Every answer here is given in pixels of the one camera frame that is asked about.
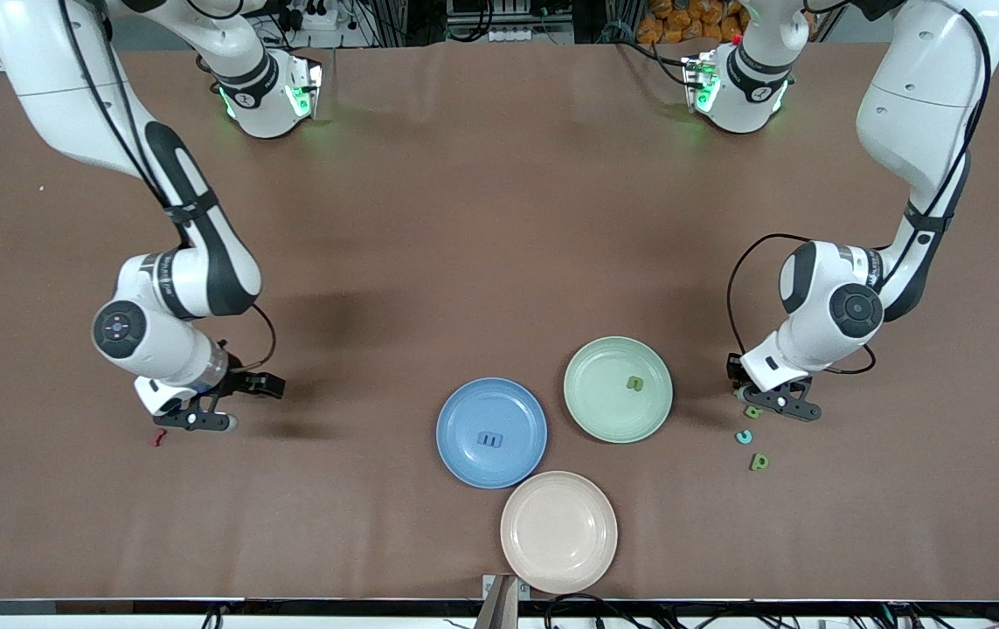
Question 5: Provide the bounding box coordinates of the green plate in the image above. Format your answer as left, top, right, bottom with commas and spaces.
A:
563, 335, 674, 445

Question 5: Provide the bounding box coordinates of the blue plate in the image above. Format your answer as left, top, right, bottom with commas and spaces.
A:
435, 377, 549, 490

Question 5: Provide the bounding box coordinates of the beige plate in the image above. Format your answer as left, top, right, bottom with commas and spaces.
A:
500, 470, 619, 595

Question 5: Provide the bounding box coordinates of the brown paper table cover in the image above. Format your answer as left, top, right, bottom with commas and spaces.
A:
0, 39, 999, 604

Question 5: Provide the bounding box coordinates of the orange bag pile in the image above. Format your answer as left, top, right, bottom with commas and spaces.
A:
637, 0, 749, 45

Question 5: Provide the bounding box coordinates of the white power strip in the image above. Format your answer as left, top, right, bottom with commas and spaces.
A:
486, 26, 570, 43
279, 0, 338, 31

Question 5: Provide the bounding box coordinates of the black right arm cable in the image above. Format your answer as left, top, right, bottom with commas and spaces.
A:
58, 0, 278, 372

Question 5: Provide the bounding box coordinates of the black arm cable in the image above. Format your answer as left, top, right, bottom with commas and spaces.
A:
726, 0, 994, 377
58, 0, 278, 372

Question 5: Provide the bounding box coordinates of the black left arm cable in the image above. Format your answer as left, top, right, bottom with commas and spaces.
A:
726, 0, 994, 377

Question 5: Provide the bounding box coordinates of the grey metal bracket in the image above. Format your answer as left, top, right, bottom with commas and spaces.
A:
475, 574, 531, 629

